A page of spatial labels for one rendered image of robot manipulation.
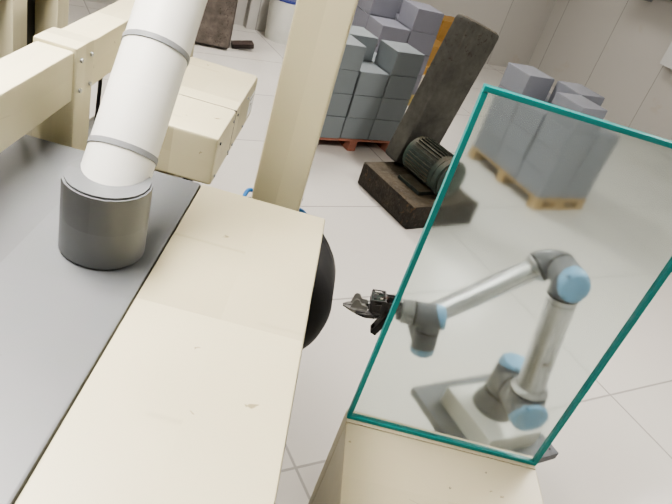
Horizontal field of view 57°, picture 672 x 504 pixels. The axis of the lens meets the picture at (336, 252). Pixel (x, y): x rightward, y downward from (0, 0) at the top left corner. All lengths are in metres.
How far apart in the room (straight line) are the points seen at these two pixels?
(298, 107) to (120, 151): 0.54
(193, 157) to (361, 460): 0.93
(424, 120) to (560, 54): 7.29
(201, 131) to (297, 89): 0.37
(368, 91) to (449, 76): 0.97
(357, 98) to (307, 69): 4.84
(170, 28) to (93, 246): 0.40
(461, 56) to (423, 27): 2.57
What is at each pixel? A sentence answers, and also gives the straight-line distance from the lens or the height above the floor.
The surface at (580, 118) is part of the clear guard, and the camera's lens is 1.31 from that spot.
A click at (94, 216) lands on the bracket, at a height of 1.91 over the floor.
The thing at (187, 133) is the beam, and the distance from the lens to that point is 1.76.
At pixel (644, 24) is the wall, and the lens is 11.89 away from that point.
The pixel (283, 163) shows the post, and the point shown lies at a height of 1.83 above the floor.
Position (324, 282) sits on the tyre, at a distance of 2.06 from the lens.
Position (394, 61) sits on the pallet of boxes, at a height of 0.99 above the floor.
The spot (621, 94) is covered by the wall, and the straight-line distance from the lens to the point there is 11.88.
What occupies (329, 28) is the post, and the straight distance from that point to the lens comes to 1.46.
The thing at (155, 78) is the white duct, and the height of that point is 2.10.
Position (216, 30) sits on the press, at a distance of 8.55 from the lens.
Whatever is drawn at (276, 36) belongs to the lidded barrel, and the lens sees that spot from 9.58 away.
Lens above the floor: 2.50
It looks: 32 degrees down
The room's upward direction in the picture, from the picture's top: 18 degrees clockwise
